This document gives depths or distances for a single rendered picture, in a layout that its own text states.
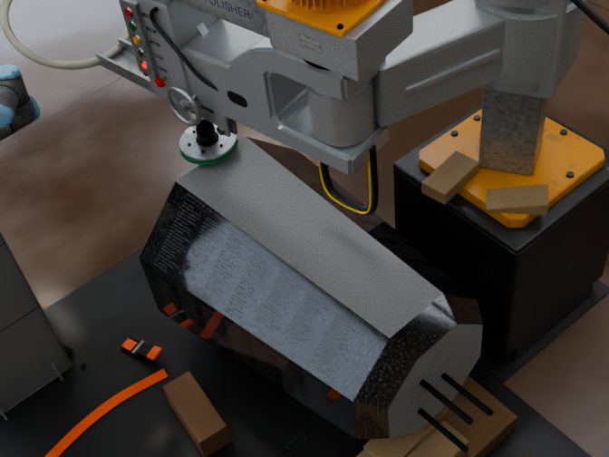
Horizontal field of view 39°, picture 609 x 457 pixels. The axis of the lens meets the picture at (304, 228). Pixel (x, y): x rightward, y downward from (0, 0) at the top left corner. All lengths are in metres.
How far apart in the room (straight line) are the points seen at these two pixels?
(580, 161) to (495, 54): 0.67
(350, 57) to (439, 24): 0.47
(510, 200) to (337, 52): 0.99
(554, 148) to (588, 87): 1.57
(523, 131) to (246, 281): 1.05
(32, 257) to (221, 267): 1.47
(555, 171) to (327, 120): 0.98
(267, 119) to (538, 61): 0.83
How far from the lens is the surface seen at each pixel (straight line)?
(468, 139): 3.19
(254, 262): 2.86
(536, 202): 2.92
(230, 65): 2.63
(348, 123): 2.44
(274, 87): 2.56
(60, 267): 4.12
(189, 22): 2.76
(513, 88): 2.75
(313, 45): 2.25
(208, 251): 2.99
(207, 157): 3.10
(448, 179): 2.96
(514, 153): 3.01
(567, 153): 3.17
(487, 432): 3.21
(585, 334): 3.63
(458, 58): 2.55
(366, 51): 2.19
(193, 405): 3.32
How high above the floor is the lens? 2.91
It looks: 47 degrees down
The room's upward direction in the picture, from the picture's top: 9 degrees counter-clockwise
